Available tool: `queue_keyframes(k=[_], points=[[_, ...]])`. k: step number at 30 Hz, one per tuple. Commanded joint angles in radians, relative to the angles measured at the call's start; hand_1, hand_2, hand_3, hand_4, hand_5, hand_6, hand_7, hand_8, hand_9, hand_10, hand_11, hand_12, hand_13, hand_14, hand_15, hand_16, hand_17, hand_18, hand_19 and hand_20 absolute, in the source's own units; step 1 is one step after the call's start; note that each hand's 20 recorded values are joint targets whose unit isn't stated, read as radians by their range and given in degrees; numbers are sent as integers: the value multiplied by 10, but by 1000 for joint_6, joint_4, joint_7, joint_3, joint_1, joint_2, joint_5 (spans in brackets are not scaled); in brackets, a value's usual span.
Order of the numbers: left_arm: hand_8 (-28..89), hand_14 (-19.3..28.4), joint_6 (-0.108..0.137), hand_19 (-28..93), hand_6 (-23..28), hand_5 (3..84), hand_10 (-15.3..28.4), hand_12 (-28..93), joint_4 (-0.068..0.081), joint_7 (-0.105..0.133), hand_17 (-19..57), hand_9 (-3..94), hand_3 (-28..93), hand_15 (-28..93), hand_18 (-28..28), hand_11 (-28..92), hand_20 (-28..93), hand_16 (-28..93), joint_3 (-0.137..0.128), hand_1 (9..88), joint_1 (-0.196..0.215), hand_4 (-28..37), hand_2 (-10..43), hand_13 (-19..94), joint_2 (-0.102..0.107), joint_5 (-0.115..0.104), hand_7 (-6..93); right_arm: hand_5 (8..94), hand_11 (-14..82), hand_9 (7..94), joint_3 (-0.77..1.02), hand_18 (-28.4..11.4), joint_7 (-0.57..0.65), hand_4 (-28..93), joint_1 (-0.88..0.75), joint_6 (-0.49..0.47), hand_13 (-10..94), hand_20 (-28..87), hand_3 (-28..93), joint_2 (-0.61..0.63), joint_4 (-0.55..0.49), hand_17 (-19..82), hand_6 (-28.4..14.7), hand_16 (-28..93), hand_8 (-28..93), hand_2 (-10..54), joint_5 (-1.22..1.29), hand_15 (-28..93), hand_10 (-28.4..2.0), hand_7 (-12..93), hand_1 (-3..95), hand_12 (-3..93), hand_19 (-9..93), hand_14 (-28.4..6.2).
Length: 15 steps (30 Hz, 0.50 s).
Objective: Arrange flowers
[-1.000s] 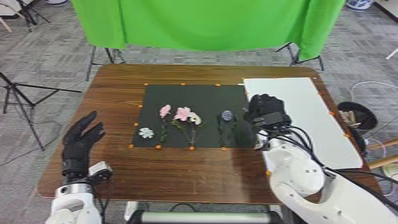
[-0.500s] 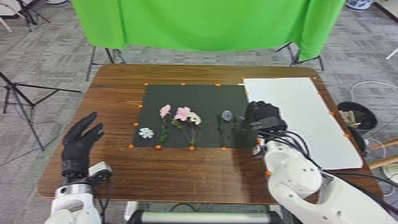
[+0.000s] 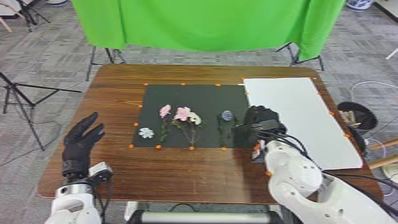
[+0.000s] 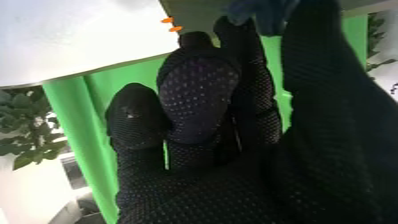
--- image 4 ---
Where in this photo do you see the green leafy plant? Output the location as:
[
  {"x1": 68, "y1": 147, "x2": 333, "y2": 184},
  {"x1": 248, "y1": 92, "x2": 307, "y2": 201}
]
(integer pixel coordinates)
[{"x1": 0, "y1": 85, "x2": 70, "y2": 172}]

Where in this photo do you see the white sheet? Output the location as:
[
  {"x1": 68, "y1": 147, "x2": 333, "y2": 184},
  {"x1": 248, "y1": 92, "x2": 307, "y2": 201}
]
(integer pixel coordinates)
[{"x1": 0, "y1": 0, "x2": 180, "y2": 89}]

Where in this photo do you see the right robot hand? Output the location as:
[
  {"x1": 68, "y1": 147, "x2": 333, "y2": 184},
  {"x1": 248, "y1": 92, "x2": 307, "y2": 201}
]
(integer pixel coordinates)
[{"x1": 102, "y1": 0, "x2": 398, "y2": 224}]

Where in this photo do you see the dark mat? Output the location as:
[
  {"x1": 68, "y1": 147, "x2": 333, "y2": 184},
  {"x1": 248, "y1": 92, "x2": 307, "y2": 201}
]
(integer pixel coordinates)
[{"x1": 156, "y1": 0, "x2": 398, "y2": 35}]

